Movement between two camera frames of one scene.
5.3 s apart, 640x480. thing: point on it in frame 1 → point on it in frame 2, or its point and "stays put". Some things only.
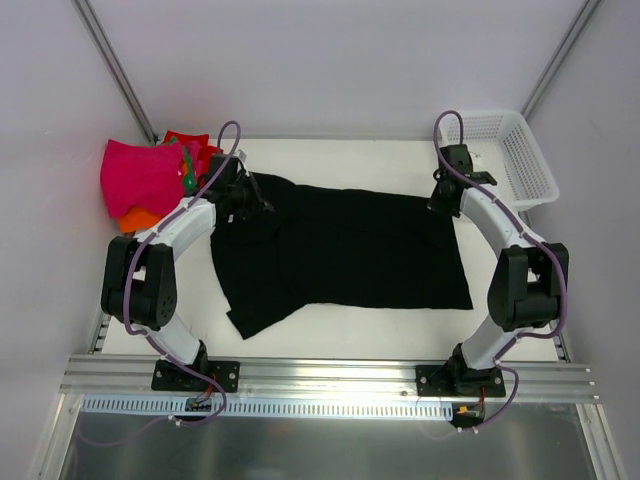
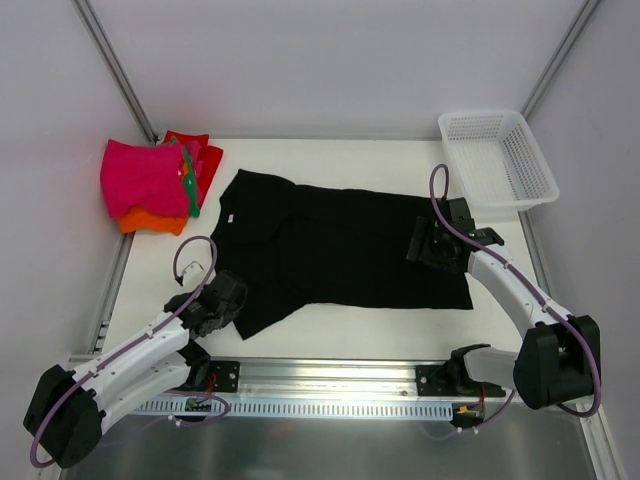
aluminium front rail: x=538 y=382 stays put
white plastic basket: x=504 y=139 stays put
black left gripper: x=250 y=195 → x=232 y=292
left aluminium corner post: x=117 y=69 stays put
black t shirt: x=341 y=246 stays put
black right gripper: x=441 y=201 → x=417 y=240
